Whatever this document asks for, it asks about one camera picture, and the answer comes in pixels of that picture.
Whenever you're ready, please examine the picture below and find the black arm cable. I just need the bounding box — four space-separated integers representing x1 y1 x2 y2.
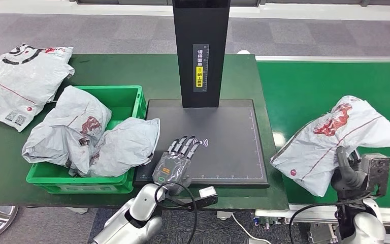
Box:
288 193 372 244
154 181 199 244

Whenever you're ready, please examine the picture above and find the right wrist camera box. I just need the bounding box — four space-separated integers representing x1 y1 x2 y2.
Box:
360 153 390 198

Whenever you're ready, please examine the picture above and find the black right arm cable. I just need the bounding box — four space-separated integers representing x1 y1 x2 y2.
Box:
288 193 372 244

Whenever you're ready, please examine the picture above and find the black yellow label sticker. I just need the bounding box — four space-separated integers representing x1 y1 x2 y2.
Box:
192 44 210 93

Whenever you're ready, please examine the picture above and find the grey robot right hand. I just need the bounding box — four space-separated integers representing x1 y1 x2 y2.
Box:
330 146 367 200

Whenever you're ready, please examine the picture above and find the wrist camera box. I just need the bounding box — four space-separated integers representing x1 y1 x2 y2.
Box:
181 186 218 211
360 153 390 198

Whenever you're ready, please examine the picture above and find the green plastic crate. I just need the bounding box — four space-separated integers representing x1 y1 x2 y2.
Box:
26 85 148 195

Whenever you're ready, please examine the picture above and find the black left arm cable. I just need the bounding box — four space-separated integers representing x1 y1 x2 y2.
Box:
154 181 199 244

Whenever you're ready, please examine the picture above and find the plain grey parcel bag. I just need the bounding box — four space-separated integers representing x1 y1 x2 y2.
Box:
21 85 113 173

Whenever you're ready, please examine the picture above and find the grey parcel bag red print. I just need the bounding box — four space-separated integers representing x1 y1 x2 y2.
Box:
69 117 161 178
270 96 390 198

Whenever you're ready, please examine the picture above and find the black inbound scanner machine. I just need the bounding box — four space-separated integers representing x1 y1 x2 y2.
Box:
134 0 270 189

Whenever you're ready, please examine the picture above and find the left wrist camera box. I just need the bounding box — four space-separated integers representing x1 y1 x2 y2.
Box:
181 186 218 211

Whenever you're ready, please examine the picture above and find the white cable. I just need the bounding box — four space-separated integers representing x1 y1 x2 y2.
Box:
231 213 271 244

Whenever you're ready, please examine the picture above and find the white parcel bag black print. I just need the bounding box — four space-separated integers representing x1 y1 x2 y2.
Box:
0 44 75 133

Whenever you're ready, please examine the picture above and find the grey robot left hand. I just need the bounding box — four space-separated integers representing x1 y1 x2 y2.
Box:
152 135 203 197

